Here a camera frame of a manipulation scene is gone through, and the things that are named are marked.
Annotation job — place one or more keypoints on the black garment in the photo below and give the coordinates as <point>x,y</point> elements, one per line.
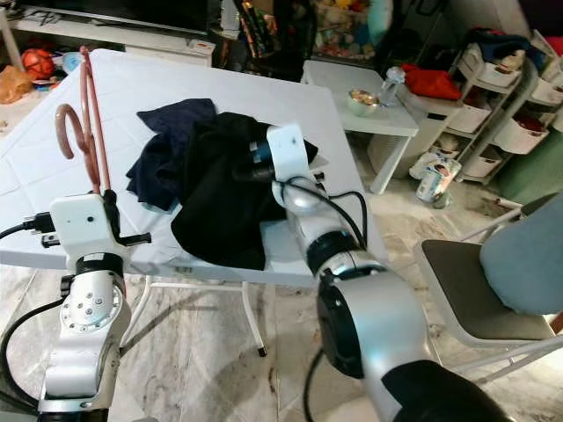
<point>215,202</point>

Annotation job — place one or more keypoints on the pink plastic hanger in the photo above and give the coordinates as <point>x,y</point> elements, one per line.
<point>90,88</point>

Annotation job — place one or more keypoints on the navy blue garment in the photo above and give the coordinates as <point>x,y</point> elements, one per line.
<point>163,149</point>

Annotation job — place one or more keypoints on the white folding table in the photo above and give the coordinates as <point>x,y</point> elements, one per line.
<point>53,158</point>

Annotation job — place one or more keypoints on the white low table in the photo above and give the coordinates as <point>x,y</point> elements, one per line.
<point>334,83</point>

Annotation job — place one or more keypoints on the small bowl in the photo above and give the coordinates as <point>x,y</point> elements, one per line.
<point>362,104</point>

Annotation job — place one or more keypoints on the clear plastic bottle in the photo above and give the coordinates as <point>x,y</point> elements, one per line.
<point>392,88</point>

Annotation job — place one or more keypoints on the white television console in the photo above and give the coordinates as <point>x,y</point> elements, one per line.
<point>141,44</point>

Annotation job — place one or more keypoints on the orange plastic bag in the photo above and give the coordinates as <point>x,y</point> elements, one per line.
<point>16,86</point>

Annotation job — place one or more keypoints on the red ball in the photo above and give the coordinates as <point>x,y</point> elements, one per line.
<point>39,64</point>

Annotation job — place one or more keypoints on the printed wipes pack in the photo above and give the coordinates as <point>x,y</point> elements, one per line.
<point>438,180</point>

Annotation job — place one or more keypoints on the red cushion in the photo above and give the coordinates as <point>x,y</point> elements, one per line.
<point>431,82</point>

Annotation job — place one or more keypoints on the black television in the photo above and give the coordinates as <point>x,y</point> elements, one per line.
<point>123,9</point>

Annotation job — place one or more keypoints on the grey folding chair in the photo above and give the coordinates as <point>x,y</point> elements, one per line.
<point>466,290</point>

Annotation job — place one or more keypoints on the white shelving with bins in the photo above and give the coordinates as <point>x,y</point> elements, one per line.
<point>519,132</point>

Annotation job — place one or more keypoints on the mint green bin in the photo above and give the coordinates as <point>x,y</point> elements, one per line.
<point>528,176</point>

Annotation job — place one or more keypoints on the light blue cushion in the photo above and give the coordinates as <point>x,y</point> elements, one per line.
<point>528,255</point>

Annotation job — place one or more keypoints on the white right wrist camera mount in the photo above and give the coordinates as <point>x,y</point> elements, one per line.
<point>288,149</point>

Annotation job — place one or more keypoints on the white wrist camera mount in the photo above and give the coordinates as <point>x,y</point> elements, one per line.
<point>288,149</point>
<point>79,224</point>

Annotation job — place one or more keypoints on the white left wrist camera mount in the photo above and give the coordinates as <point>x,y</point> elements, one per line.
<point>79,224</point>

